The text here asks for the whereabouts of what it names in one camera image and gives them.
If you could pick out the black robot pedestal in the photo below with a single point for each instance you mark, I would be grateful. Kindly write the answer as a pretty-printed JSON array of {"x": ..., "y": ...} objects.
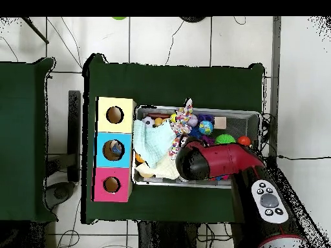
[{"x": 168, "y": 236}]

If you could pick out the white baseball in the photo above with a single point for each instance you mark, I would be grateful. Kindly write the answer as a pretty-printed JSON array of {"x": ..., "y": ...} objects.
[{"x": 192, "y": 121}]

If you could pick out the globe print ball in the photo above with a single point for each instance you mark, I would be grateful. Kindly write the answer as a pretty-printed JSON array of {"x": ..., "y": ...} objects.
[{"x": 206, "y": 128}]

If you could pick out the wooden block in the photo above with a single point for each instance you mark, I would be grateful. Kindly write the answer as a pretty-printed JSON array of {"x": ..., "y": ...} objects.
[{"x": 220, "y": 122}]

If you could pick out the black round object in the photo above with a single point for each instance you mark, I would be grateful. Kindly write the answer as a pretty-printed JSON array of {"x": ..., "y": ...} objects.
[{"x": 192, "y": 19}]

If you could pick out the dark green table cloth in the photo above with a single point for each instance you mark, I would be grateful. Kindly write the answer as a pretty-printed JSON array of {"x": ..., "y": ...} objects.
[
  {"x": 168, "y": 85},
  {"x": 20, "y": 142}
]

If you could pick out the green spiky ball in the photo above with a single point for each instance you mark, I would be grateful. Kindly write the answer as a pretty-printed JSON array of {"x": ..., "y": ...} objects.
[{"x": 225, "y": 139}]

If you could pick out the small green object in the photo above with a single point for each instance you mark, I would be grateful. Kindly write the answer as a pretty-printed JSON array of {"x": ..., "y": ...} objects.
[{"x": 119, "y": 18}]

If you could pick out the black and white soccer ball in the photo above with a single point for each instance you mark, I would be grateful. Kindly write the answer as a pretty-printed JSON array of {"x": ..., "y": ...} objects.
[{"x": 148, "y": 121}]

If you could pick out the black upright panel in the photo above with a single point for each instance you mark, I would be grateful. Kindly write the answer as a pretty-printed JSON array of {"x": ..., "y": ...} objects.
[{"x": 74, "y": 129}]

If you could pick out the grey round stand foot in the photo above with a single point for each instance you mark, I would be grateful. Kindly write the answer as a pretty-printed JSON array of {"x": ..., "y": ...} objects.
[{"x": 60, "y": 192}]

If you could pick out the wooden box with three holes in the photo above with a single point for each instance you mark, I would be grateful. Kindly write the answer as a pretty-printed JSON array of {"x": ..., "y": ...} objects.
[{"x": 124, "y": 155}]

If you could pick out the mint green cloth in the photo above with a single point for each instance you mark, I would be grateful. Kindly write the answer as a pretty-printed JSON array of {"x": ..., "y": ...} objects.
[{"x": 152, "y": 142}]

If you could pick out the orange ball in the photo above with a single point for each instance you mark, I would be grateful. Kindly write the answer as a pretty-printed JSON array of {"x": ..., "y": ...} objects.
[{"x": 244, "y": 140}]

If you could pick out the cream white cloth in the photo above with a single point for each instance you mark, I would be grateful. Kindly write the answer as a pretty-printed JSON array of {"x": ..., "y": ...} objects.
[{"x": 165, "y": 169}]

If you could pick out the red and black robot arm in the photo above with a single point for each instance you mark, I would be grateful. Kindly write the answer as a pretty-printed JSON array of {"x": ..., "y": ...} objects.
[{"x": 225, "y": 160}]

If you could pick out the black slanted rod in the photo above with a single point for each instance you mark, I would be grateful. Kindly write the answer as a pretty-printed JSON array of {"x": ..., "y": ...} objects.
[{"x": 36, "y": 30}]

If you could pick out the shallow mesh bin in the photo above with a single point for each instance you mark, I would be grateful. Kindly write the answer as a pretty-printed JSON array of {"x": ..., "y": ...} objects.
[{"x": 240, "y": 121}]

